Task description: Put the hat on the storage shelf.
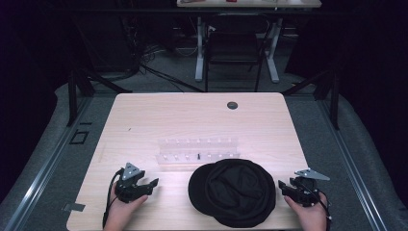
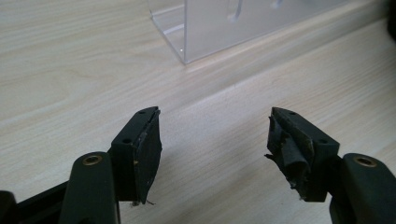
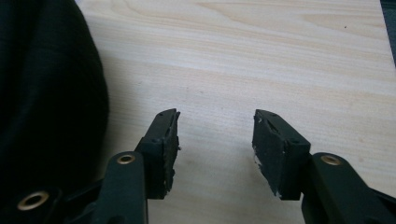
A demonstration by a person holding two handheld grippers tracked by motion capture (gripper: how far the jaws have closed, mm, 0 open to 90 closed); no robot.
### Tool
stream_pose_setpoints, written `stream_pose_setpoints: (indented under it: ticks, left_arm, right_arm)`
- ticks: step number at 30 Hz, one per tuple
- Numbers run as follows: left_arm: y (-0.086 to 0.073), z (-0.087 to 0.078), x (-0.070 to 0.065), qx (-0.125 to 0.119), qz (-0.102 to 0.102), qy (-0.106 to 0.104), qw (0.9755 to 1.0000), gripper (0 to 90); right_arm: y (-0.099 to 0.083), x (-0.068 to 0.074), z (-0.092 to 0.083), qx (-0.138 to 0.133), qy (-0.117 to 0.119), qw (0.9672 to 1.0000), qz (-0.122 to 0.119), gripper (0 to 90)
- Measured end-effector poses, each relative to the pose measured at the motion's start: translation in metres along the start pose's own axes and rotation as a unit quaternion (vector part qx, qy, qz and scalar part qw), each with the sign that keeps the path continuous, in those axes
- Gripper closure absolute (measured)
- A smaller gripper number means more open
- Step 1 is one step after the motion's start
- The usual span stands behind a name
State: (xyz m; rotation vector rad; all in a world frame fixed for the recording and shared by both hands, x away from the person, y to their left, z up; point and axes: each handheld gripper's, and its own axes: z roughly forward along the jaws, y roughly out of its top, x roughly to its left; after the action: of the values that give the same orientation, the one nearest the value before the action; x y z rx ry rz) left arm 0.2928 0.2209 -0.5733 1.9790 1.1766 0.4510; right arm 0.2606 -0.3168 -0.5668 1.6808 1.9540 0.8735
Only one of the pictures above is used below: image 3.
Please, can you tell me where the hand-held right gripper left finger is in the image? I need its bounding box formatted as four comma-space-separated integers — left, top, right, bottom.
90, 107, 181, 224

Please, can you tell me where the dark cloth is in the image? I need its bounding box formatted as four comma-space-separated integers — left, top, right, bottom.
0, 0, 110, 200

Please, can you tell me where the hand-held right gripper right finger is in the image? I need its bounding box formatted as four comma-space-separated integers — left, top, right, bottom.
251, 108, 396, 224

